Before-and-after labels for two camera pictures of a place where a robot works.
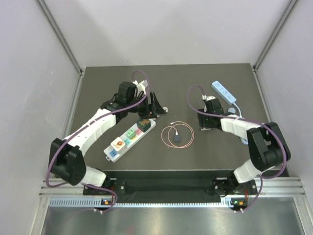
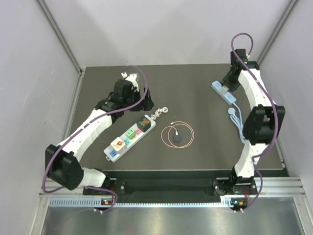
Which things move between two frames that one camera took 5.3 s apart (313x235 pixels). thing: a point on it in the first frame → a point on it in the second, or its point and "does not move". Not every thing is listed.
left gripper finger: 157,108 → 149,103
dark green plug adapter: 144,124 does not move
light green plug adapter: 130,134 does not move
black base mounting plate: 177,183 does not move
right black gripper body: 205,120 → 230,82
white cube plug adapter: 118,144 does not move
